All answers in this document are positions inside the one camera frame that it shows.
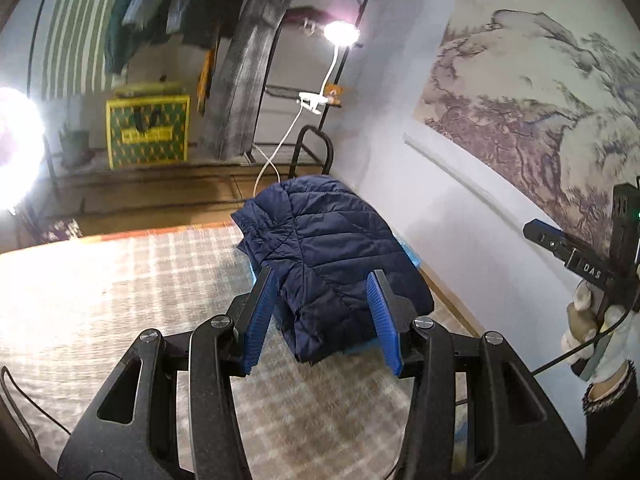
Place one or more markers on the person's right forearm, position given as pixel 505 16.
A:
pixel 615 420

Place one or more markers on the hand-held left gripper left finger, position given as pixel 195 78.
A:
pixel 260 320

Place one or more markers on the landscape wall poster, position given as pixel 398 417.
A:
pixel 525 110

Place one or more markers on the navy puffer jacket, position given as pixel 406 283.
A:
pixel 325 240

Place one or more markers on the black metal clothes rack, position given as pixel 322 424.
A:
pixel 364 10

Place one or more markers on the person's right hand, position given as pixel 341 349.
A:
pixel 582 340

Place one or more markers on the green striped wall cloth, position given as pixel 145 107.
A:
pixel 75 35

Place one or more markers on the yellow green storage bag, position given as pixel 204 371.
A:
pixel 150 132

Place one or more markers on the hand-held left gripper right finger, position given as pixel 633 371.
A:
pixel 382 325

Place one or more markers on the beige plaid blanket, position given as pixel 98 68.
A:
pixel 125 300

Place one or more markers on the orange hanging garment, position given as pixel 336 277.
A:
pixel 205 80

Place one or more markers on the white clip lamp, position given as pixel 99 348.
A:
pixel 341 32

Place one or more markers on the purple patterned cloth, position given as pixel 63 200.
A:
pixel 62 230

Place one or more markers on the dark green pot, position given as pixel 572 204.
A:
pixel 75 147

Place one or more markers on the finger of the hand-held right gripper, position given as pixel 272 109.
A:
pixel 550 242

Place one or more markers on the dark green hanging garment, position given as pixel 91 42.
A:
pixel 125 30

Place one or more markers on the light blue cloth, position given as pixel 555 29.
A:
pixel 412 255

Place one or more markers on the black metal bed rail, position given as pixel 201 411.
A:
pixel 330 152

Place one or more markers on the grey hanging garment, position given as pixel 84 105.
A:
pixel 245 70

